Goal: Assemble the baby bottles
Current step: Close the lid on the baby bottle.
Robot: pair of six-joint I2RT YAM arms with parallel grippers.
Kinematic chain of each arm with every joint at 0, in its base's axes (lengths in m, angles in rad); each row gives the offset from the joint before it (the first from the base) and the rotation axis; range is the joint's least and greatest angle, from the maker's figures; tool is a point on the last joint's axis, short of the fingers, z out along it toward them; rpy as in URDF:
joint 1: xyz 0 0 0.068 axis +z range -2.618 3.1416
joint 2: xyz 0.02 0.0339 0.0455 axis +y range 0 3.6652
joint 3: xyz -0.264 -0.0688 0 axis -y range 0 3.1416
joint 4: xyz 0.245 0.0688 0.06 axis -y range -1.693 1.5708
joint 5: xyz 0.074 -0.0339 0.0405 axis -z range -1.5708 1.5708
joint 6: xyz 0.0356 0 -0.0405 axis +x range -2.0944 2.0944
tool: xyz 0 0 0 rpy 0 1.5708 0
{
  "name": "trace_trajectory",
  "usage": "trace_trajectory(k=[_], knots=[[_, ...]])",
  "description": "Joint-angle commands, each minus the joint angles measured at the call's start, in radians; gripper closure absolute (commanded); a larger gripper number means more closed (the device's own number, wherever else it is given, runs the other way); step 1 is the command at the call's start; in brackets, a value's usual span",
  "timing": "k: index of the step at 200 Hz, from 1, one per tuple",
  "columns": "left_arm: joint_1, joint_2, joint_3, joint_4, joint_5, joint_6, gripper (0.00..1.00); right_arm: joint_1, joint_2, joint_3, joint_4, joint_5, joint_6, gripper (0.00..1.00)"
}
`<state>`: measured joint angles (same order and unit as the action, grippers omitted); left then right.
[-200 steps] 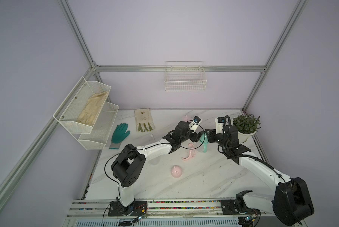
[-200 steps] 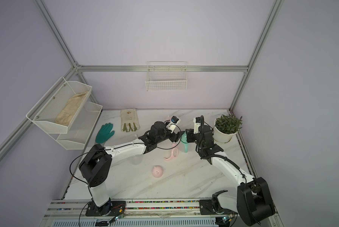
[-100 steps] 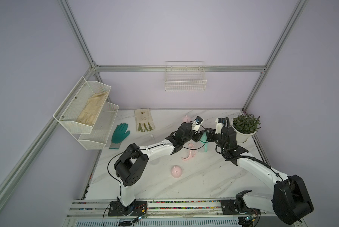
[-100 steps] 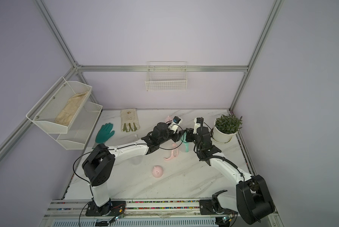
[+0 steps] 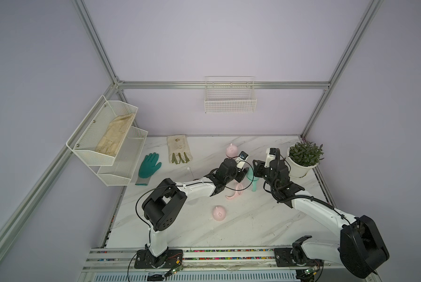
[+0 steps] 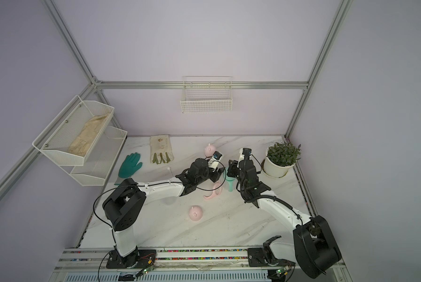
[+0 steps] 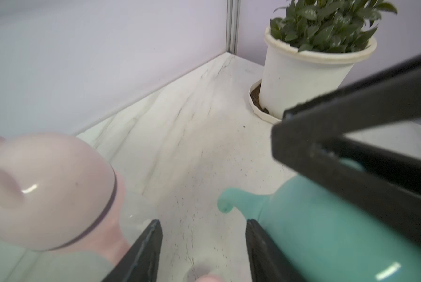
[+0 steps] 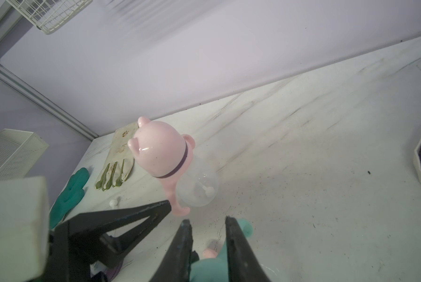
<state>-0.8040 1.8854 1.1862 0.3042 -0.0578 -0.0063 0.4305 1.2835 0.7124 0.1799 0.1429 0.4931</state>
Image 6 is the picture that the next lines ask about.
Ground mint green handle ring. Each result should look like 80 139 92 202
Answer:
224 171 236 193

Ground pink bottle cap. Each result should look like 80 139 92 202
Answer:
189 206 203 222
204 143 216 157

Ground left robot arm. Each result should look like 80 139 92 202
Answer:
92 158 226 258

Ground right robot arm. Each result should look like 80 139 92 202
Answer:
228 160 342 278

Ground potted green plant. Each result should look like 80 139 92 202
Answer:
263 142 302 179

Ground beige glove green fingertips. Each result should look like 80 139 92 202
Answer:
150 135 174 165

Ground green rubber glove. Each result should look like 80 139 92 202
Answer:
114 152 143 186

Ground lower white mesh shelf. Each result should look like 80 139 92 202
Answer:
69 126 127 186

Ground white mesh shelf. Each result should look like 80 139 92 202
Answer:
69 126 127 186
32 96 114 166

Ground beige glove in shelf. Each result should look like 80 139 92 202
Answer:
68 114 109 157

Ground upper white mesh shelf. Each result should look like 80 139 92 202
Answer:
32 96 114 166

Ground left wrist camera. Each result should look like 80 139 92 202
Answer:
208 151 222 172

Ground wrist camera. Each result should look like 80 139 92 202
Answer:
208 151 222 172
238 148 252 168

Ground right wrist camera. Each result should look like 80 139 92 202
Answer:
238 148 252 168

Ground white wire wall basket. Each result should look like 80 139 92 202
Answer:
180 76 233 114

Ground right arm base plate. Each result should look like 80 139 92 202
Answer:
247 248 295 267

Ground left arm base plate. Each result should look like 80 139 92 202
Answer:
106 249 157 269

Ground aluminium front rail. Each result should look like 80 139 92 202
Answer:
55 246 300 272

